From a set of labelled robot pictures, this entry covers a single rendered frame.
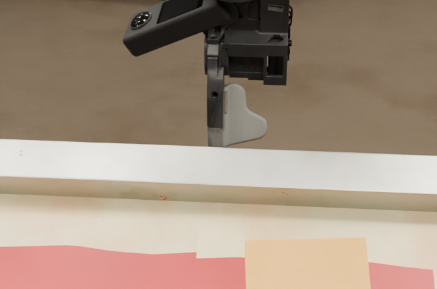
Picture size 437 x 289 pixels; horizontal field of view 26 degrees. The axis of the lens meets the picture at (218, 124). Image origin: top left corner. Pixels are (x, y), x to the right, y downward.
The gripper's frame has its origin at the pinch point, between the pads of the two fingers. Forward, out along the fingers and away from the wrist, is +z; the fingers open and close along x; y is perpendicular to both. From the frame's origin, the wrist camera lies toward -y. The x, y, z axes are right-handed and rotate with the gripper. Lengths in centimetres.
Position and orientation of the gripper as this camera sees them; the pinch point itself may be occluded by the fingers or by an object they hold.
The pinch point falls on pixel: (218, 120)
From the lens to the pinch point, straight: 102.5
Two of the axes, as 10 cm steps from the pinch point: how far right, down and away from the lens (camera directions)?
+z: 0.2, 7.1, 7.1
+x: 0.7, -7.0, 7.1
